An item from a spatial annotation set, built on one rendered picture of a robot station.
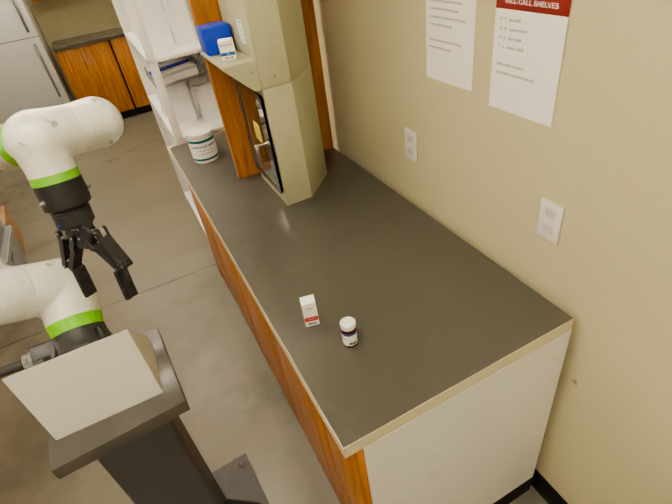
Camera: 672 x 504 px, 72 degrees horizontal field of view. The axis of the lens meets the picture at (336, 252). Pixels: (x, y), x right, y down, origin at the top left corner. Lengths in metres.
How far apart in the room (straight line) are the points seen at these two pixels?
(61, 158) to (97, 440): 0.67
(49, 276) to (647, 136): 1.33
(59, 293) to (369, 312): 0.80
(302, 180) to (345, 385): 0.95
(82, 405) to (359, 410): 0.66
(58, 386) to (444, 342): 0.93
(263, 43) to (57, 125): 0.83
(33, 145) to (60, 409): 0.62
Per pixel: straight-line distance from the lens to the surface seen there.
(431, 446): 1.32
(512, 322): 1.33
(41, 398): 1.28
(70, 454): 1.34
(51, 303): 1.28
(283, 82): 1.72
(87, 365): 1.22
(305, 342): 1.29
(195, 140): 2.39
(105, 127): 1.10
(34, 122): 1.04
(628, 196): 1.17
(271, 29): 1.68
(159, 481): 1.59
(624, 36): 1.10
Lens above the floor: 1.89
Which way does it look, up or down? 37 degrees down
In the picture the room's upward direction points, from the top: 9 degrees counter-clockwise
